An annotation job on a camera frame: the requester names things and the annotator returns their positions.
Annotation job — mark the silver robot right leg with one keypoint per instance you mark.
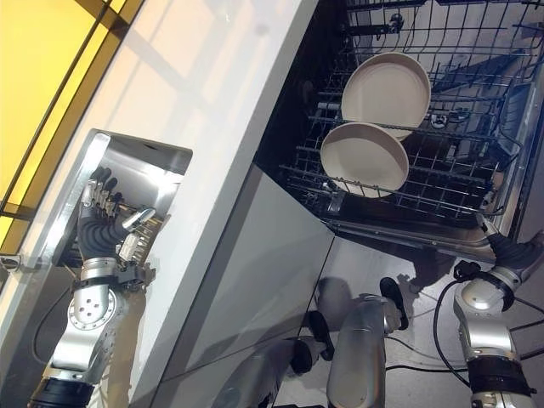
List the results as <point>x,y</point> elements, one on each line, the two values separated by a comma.
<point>357,357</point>

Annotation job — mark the dark robot foot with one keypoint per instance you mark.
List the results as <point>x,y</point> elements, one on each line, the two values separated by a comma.
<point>321,329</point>
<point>393,299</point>

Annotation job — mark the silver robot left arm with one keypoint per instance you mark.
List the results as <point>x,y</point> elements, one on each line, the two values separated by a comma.
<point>81,331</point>

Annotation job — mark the stainless steel sink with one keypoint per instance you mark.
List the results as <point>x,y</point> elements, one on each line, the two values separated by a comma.
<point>140,170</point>

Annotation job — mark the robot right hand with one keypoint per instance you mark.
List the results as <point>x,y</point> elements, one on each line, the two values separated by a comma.
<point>506,251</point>

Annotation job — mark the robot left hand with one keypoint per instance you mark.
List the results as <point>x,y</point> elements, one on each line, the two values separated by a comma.
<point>94,238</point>

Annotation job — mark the dark robot left foot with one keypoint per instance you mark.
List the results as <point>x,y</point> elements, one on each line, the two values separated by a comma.
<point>321,329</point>

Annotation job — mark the grey cabinet front panel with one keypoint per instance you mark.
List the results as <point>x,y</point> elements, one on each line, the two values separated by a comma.
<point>255,272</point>

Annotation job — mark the dark robot right foot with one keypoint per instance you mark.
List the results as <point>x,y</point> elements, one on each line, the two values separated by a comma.
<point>393,299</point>

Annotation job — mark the silver robot leg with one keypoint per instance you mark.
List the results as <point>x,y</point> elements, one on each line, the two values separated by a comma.
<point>357,357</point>
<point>255,374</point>

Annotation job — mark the cream round plate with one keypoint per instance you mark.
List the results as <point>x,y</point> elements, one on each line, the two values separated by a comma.
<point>384,95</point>
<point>361,157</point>

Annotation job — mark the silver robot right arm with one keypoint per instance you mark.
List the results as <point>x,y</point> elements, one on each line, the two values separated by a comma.
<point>484,327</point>

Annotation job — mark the silver robot left leg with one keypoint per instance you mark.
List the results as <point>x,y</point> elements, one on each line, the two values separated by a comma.
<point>255,374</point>

